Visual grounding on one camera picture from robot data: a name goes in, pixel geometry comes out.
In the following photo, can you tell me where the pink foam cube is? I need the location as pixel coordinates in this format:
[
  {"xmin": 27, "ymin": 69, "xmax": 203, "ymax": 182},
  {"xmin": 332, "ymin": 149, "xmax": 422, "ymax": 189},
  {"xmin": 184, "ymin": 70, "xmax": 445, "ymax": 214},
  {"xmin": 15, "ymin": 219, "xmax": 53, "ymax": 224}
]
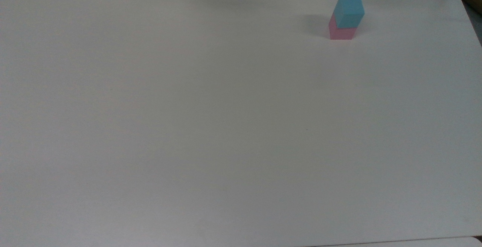
[{"xmin": 329, "ymin": 14, "xmax": 357, "ymax": 40}]

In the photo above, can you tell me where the blue foam cube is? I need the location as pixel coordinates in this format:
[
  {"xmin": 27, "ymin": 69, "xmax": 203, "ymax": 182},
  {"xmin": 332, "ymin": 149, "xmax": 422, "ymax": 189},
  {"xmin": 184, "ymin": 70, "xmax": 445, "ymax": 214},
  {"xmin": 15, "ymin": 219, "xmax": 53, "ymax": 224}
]
[{"xmin": 333, "ymin": 0, "xmax": 365, "ymax": 29}]

